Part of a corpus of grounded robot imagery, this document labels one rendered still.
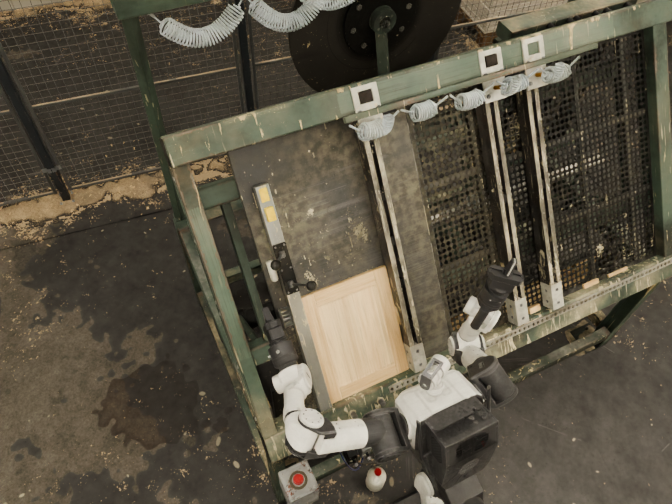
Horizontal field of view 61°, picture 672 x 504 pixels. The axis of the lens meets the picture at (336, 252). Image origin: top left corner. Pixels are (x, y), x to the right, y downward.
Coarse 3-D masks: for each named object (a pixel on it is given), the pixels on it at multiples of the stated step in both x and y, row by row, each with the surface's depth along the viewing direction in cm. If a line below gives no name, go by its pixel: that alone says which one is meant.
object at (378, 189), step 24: (360, 120) 201; (384, 120) 191; (360, 144) 211; (384, 168) 213; (384, 192) 215; (384, 216) 217; (384, 240) 221; (408, 288) 229; (408, 312) 234; (408, 336) 234; (408, 360) 242
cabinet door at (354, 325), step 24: (336, 288) 223; (360, 288) 227; (384, 288) 231; (312, 312) 221; (336, 312) 225; (360, 312) 230; (384, 312) 233; (312, 336) 224; (336, 336) 228; (360, 336) 232; (384, 336) 236; (336, 360) 230; (360, 360) 235; (384, 360) 239; (336, 384) 233; (360, 384) 237
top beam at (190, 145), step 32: (544, 32) 222; (576, 32) 227; (608, 32) 233; (448, 64) 210; (512, 64) 220; (320, 96) 195; (384, 96) 203; (192, 128) 186; (224, 128) 185; (256, 128) 189; (288, 128) 193; (192, 160) 184
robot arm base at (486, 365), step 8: (480, 360) 200; (488, 360) 197; (496, 360) 194; (472, 368) 199; (480, 368) 195; (488, 368) 192; (472, 376) 194; (480, 376) 193; (480, 384) 194; (504, 400) 195; (496, 408) 196
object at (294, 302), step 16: (256, 192) 200; (272, 224) 205; (272, 240) 206; (288, 304) 216; (304, 320) 218; (304, 336) 220; (304, 352) 222; (320, 368) 226; (320, 384) 227; (320, 400) 229
